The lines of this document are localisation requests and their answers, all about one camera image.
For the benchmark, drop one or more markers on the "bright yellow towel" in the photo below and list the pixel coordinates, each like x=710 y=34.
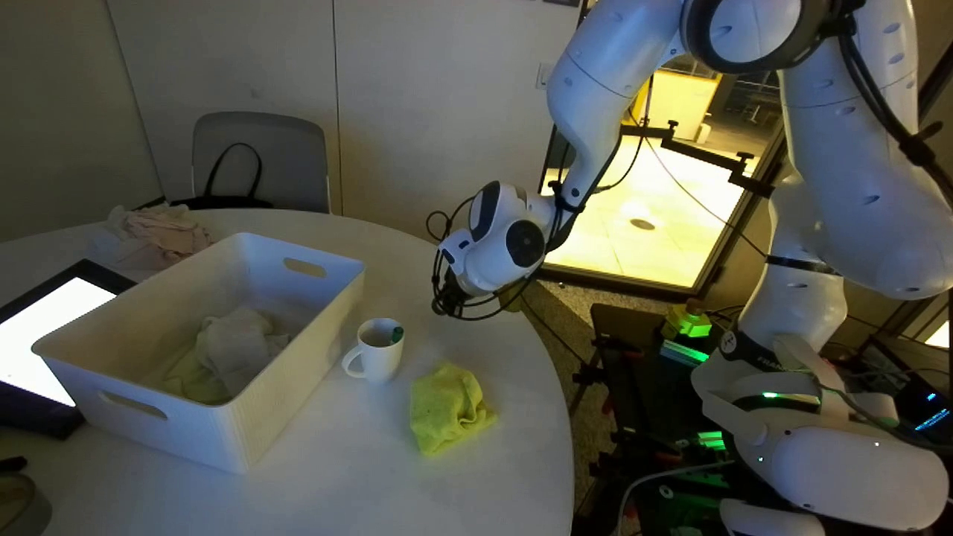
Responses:
x=451 y=406

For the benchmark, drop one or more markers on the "white beige towel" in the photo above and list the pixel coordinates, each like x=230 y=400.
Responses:
x=241 y=337

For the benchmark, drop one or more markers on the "black camera stand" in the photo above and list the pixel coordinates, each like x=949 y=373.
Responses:
x=732 y=165

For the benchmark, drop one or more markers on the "white plastic storage box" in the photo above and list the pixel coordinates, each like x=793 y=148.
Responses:
x=212 y=337

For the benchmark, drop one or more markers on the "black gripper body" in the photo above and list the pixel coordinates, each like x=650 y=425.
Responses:
x=449 y=284

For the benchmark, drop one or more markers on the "pink crumpled cloth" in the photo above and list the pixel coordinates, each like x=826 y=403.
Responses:
x=166 y=230

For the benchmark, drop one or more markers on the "green Expo marker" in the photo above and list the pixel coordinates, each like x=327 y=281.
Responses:
x=391 y=328

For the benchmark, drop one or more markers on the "grey office chair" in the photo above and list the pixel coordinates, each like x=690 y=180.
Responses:
x=288 y=154

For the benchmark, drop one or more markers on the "white ceramic mug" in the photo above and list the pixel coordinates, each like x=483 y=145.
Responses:
x=378 y=354

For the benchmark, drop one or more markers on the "black tablet lit screen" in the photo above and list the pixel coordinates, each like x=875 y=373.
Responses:
x=40 y=328

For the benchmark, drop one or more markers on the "pale yellow-green towel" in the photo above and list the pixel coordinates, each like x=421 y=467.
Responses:
x=190 y=378

